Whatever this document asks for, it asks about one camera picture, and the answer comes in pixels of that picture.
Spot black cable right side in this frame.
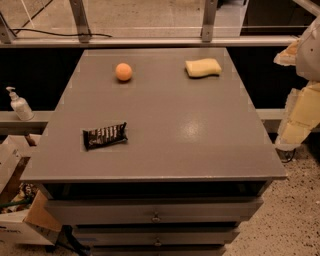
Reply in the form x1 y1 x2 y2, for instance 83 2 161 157
279 148 297 164

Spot yellow sponge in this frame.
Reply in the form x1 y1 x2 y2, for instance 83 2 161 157
185 58 222 78

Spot open cardboard box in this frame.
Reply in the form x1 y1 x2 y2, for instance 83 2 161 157
0 134 62 245

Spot bottom grey drawer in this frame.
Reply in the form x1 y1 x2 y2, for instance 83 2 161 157
92 245 226 256

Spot white pump sanitizer bottle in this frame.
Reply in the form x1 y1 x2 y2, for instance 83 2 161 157
6 87 34 121

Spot grey drawer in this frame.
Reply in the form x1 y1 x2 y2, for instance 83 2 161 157
73 226 239 246
92 245 226 256
45 197 263 225

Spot black rxbar chocolate wrapper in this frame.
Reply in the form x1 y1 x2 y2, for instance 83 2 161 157
83 122 127 150

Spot black cable on floor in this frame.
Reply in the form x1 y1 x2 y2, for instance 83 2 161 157
9 27 114 39

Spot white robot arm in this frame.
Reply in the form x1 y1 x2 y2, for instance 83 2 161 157
274 17 320 151

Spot grey drawer cabinet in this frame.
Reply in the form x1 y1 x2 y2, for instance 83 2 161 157
20 47 288 256

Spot middle grey drawer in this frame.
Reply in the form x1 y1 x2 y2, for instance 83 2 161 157
73 226 239 246

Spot orange ball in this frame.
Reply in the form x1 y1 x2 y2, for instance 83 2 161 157
115 63 133 81

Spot metal frame rail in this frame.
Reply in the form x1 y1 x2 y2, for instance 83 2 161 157
0 0 320 49

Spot top grey drawer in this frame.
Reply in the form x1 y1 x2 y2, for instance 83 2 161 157
45 197 263 225

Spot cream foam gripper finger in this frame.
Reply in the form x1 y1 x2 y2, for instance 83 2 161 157
275 81 320 151
273 40 299 66

